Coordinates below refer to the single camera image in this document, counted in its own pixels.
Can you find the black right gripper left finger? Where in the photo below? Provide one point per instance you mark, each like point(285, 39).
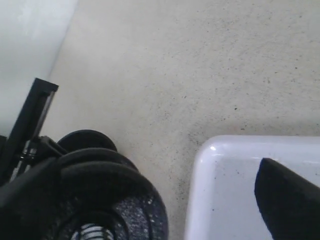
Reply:
point(35, 205)

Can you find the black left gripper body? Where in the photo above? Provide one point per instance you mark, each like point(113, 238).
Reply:
point(15, 159)

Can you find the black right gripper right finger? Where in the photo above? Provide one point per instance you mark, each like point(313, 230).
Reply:
point(288, 203)

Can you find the chrome dumbbell bar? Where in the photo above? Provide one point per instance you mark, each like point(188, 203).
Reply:
point(92, 231)

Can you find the black weight plate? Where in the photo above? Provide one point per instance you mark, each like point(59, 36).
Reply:
point(86, 138)
point(124, 202)
point(95, 160)

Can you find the white rectangular tray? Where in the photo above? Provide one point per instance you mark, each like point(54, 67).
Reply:
point(222, 203)

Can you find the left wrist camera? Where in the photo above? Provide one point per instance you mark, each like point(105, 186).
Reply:
point(33, 113)

